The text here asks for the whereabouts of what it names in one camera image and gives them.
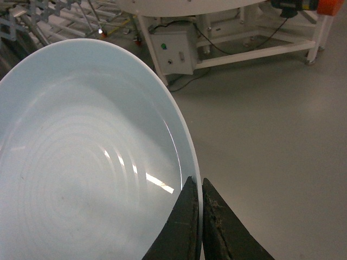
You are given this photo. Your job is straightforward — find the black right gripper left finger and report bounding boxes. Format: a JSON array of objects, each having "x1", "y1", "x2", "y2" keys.
[{"x1": 143, "y1": 177, "x2": 198, "y2": 259}]

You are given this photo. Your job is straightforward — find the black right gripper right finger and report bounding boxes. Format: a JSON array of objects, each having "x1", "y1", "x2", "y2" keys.
[{"x1": 202, "y1": 178, "x2": 274, "y2": 259}]

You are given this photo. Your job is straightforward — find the light blue round tray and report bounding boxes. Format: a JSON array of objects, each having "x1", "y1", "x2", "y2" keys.
[{"x1": 1, "y1": 38, "x2": 201, "y2": 259}]

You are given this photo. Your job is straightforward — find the white electrical control box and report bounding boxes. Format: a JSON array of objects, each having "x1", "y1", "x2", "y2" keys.
[{"x1": 150, "y1": 23, "x2": 198, "y2": 75}]

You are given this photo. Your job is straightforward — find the metal rack bars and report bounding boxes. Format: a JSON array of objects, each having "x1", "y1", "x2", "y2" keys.
[{"x1": 1, "y1": 1, "x2": 138, "y2": 46}]

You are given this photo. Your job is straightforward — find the white machine frame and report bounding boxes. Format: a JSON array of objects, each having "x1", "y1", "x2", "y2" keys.
[{"x1": 117, "y1": 1, "x2": 333, "y2": 82}]

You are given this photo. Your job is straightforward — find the black power cable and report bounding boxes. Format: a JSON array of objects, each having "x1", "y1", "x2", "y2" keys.
[{"x1": 147, "y1": 16, "x2": 290, "y2": 92}]

